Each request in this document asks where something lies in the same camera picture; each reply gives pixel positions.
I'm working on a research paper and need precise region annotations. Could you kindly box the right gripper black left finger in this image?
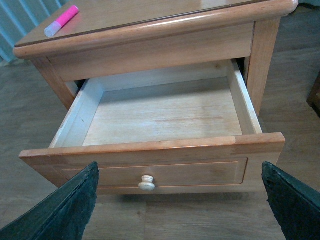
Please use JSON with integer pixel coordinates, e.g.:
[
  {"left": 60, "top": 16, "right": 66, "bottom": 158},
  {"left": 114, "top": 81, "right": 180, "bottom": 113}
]
[{"left": 0, "top": 162, "right": 99, "bottom": 240}]

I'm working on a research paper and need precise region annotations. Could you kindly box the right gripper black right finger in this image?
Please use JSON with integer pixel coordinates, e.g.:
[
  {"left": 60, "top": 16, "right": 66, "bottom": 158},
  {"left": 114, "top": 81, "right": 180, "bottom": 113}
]
[{"left": 261, "top": 161, "right": 320, "bottom": 240}]

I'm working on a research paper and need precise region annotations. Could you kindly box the pink marker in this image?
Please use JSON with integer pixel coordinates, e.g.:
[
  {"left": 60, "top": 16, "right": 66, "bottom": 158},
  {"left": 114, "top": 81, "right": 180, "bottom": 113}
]
[{"left": 44, "top": 5, "right": 79, "bottom": 38}]

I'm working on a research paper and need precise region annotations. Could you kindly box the wooden drawer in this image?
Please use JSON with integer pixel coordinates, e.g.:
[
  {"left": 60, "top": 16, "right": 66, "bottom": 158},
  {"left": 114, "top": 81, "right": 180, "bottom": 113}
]
[{"left": 20, "top": 60, "right": 285, "bottom": 195}]

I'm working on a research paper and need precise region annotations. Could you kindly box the wooden nightstand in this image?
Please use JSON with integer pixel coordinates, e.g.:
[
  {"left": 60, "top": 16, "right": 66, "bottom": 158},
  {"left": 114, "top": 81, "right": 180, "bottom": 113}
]
[{"left": 13, "top": 0, "right": 298, "bottom": 112}]

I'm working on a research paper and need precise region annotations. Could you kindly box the grey pleated curtain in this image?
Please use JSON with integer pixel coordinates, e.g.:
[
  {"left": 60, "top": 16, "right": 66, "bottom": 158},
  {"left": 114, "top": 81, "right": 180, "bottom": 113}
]
[{"left": 0, "top": 0, "right": 67, "bottom": 62}]

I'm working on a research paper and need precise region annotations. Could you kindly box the drawer knob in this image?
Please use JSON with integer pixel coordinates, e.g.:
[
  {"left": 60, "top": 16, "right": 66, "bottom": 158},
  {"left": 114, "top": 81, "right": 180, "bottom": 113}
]
[{"left": 138, "top": 175, "right": 155, "bottom": 192}]

